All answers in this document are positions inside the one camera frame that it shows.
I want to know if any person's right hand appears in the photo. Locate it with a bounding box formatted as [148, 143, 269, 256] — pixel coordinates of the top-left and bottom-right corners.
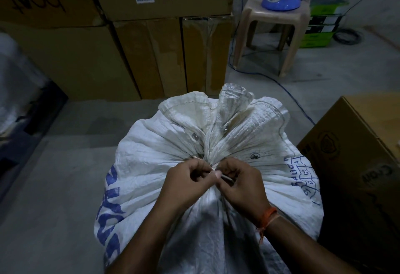
[214, 157, 272, 221]

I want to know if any person's left hand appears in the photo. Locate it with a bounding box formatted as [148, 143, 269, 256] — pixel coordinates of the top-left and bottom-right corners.
[155, 159, 222, 214]

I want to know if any white tie string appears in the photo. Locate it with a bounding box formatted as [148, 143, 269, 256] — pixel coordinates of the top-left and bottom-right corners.
[192, 155, 234, 182]

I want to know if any person's right forearm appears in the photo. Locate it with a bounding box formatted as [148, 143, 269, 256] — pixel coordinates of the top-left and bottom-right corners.
[257, 211, 360, 274]

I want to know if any person's left forearm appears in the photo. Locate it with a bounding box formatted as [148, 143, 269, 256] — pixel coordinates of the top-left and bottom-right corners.
[106, 200, 188, 274]

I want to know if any white woven sack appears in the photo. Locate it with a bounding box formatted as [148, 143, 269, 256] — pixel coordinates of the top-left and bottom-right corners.
[94, 83, 324, 274]

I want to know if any orange thread wristband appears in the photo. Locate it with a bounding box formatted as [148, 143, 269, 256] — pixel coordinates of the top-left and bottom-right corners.
[256, 207, 281, 245]

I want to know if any taped brown cardboard box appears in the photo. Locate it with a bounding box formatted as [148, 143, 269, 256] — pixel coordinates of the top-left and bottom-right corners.
[112, 15, 234, 100]

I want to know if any brown printed cardboard box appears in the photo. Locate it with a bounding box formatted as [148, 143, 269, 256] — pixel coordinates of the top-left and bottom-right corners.
[297, 92, 400, 274]

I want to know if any beige plastic stool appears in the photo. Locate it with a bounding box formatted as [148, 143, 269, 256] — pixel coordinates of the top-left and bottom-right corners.
[233, 0, 322, 77]

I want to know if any plain brown cardboard box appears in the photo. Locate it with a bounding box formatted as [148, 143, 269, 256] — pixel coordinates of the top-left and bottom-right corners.
[0, 21, 141, 102]

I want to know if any green and black box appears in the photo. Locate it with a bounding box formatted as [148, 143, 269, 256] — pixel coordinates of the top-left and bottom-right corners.
[294, 0, 350, 49]

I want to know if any blue cable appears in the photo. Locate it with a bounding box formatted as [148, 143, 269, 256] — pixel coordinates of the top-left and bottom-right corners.
[227, 0, 316, 126]

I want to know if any black coiled cable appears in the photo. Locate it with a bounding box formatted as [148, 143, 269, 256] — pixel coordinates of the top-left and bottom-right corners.
[332, 28, 365, 46]

